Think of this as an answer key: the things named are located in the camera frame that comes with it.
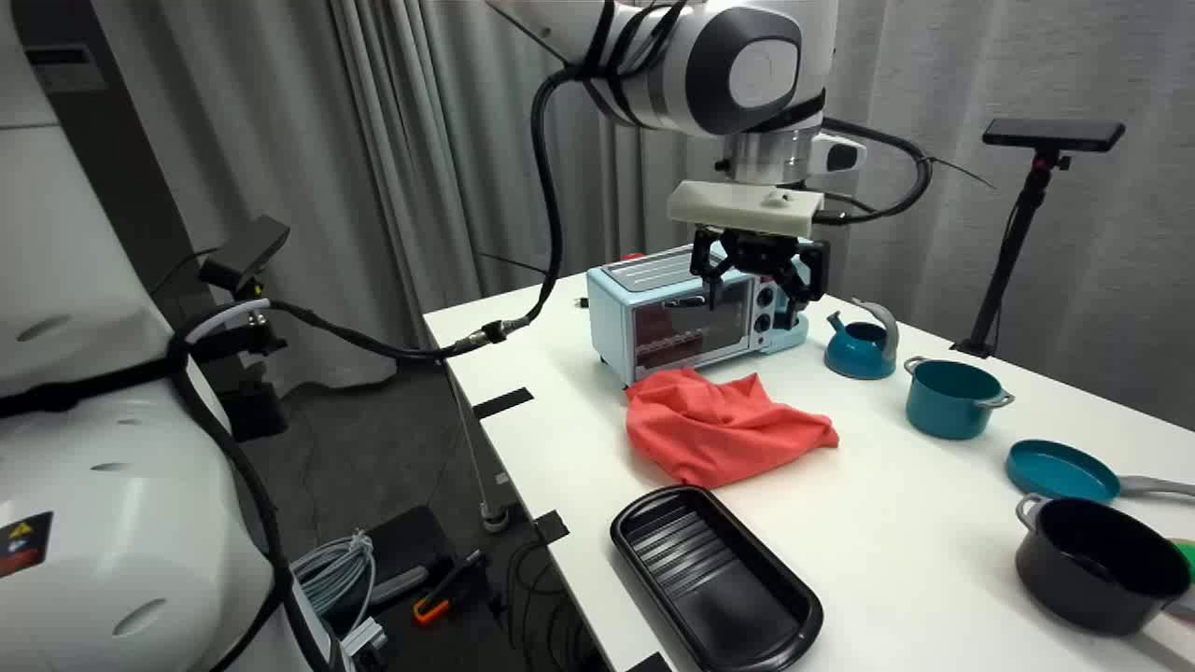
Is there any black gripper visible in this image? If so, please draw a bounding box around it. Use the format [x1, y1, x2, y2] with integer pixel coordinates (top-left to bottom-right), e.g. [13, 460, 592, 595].
[689, 224, 834, 334]

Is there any red printed shirt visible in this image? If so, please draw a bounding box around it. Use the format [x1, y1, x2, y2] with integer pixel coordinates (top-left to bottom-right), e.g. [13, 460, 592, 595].
[623, 366, 846, 490]

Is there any light blue toaster oven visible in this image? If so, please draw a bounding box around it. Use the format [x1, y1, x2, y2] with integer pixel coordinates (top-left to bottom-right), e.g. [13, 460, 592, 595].
[583, 242, 813, 392]

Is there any teal toy pot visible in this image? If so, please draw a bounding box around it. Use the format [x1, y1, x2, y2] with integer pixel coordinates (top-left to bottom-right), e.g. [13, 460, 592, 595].
[902, 352, 1015, 445]

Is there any black ridged grill tray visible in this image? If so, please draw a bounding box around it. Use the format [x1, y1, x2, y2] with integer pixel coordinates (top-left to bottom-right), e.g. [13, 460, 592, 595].
[604, 480, 829, 672]

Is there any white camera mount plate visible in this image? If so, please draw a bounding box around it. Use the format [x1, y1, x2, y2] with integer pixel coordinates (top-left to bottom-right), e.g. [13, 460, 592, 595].
[666, 179, 829, 240]

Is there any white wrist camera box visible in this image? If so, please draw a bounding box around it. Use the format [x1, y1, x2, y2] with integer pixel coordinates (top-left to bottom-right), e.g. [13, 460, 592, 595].
[810, 132, 868, 179]

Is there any black camera cable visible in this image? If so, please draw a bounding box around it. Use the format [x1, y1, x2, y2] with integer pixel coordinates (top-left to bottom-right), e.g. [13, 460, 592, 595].
[813, 115, 939, 229]

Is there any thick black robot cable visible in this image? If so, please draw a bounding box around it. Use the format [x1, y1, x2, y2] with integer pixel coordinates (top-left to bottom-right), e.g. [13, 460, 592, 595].
[0, 0, 704, 672]

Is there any black camera tripod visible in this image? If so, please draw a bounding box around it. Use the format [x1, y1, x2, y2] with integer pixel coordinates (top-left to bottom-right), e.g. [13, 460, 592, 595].
[948, 115, 1129, 357]

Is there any teal pan with grey handle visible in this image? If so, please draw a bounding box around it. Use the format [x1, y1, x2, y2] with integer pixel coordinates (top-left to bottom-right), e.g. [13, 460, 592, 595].
[1005, 435, 1195, 506]

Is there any black pot with grey handle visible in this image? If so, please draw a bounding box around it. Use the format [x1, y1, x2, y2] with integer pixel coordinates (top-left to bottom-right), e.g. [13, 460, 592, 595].
[1014, 494, 1195, 637]

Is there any orange handled tool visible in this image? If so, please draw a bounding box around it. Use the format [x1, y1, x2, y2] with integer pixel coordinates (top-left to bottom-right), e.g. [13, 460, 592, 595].
[410, 550, 485, 626]

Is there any black clamp bracket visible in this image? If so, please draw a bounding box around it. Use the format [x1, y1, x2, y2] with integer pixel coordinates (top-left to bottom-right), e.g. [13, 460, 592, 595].
[185, 217, 299, 445]

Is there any grey cable bundle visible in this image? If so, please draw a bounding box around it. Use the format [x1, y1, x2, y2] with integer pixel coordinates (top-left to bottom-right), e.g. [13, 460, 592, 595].
[288, 530, 391, 672]

